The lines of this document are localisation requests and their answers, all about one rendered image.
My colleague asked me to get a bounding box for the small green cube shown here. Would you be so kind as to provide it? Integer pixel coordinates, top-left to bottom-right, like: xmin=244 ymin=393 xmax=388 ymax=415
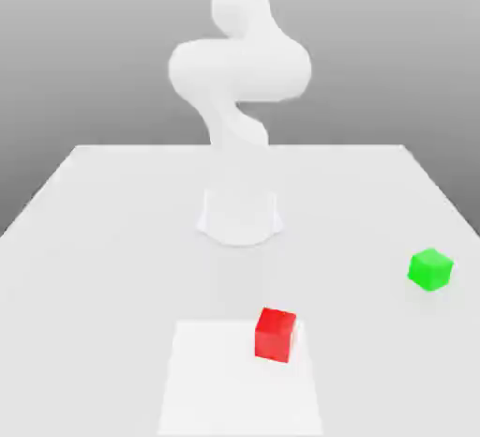
xmin=407 ymin=247 xmax=456 ymax=293

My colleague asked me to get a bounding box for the small red cube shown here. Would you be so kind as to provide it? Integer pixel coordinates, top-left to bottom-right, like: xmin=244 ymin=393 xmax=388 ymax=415
xmin=253 ymin=306 xmax=298 ymax=364

